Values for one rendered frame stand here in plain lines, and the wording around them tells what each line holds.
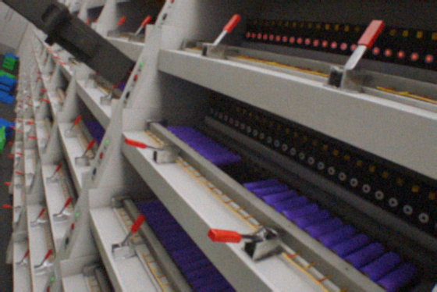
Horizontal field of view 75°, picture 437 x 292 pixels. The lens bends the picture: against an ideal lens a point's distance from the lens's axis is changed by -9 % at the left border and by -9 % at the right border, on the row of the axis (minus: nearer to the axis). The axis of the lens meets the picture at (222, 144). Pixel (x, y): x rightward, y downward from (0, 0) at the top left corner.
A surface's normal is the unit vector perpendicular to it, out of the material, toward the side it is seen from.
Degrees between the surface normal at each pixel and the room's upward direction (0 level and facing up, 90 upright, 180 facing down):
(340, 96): 112
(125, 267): 22
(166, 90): 90
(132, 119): 90
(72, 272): 90
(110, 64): 90
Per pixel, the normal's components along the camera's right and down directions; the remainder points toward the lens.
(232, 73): -0.83, 0.07
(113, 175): 0.54, 0.33
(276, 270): 0.14, -0.94
